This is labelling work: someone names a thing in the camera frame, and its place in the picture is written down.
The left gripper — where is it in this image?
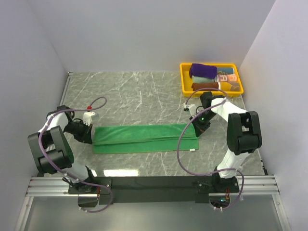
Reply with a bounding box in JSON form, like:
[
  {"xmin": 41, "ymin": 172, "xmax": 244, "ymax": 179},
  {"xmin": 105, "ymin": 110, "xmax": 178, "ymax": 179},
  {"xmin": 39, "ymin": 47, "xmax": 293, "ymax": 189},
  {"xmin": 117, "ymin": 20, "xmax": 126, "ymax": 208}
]
[{"xmin": 64, "ymin": 120, "xmax": 92, "ymax": 144}]

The rolled brown towel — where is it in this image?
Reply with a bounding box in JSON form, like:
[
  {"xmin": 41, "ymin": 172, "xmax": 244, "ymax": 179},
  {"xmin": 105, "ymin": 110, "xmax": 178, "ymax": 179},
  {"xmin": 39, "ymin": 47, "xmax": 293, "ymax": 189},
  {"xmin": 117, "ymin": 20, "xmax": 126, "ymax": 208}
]
[{"xmin": 192, "ymin": 82, "xmax": 219, "ymax": 91}]

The rolled pink printed towel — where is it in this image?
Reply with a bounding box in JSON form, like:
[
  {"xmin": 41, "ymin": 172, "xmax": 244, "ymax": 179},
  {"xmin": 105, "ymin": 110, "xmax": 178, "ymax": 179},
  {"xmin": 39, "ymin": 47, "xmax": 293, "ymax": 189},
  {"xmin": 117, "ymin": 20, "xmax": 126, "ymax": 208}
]
[{"xmin": 215, "ymin": 74, "xmax": 238, "ymax": 82}]

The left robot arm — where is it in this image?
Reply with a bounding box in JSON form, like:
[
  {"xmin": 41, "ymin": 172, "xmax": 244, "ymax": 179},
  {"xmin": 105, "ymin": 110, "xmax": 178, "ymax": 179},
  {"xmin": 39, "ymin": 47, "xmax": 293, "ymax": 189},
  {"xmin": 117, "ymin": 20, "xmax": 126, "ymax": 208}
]
[{"xmin": 27, "ymin": 105, "xmax": 98, "ymax": 193}]

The black base beam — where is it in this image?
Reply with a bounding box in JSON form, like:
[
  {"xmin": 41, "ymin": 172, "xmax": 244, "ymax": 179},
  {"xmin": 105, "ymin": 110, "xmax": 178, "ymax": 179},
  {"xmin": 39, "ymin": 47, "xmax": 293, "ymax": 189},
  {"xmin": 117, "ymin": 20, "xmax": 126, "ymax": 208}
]
[{"xmin": 67, "ymin": 176, "xmax": 240, "ymax": 209}]

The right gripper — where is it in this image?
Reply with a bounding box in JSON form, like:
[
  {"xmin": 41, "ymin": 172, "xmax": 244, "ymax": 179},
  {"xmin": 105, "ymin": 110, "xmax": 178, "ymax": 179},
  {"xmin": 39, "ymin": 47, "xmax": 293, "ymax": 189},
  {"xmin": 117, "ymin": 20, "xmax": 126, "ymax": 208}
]
[{"xmin": 190, "ymin": 111, "xmax": 217, "ymax": 137}]

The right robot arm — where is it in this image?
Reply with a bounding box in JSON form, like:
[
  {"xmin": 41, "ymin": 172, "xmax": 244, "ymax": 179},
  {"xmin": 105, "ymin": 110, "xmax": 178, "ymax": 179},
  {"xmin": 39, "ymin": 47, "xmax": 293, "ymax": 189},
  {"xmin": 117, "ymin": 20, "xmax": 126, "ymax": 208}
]
[{"xmin": 184, "ymin": 92, "xmax": 262, "ymax": 192}]

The green towel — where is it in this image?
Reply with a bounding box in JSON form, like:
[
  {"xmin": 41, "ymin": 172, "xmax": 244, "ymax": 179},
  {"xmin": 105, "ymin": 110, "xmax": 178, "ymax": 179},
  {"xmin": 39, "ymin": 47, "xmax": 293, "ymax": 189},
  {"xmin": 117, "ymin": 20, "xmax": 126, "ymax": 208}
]
[{"xmin": 92, "ymin": 124, "xmax": 186, "ymax": 154}]

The yellow plastic tray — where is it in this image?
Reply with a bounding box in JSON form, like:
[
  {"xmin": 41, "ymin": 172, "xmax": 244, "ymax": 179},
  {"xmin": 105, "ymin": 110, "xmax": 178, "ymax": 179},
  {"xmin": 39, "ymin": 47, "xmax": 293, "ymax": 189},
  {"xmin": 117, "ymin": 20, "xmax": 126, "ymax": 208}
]
[{"xmin": 180, "ymin": 62, "xmax": 244, "ymax": 98}]

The rolled mint towel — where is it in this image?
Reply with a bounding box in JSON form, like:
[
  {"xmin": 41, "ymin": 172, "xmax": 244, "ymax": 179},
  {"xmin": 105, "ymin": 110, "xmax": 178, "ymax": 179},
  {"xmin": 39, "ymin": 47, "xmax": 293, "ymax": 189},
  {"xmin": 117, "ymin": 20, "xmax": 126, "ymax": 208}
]
[{"xmin": 192, "ymin": 76, "xmax": 215, "ymax": 84}]

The purple towel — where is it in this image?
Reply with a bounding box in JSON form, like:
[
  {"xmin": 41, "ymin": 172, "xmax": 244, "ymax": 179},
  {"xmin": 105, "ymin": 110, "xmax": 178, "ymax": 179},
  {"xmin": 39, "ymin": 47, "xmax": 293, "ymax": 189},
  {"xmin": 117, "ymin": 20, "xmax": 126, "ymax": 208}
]
[{"xmin": 189, "ymin": 63, "xmax": 218, "ymax": 79}]

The aluminium rail frame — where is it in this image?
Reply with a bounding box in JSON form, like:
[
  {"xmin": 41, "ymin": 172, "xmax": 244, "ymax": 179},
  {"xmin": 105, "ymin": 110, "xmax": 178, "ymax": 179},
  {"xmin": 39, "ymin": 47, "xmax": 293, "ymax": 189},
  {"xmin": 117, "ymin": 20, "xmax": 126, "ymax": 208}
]
[{"xmin": 14, "ymin": 71, "xmax": 292, "ymax": 231}]

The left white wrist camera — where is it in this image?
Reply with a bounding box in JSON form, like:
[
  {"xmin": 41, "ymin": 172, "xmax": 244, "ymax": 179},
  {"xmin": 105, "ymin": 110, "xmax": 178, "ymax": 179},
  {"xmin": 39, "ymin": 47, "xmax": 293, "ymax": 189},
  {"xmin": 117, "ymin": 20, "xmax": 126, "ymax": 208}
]
[{"xmin": 82, "ymin": 111, "xmax": 99, "ymax": 126}]

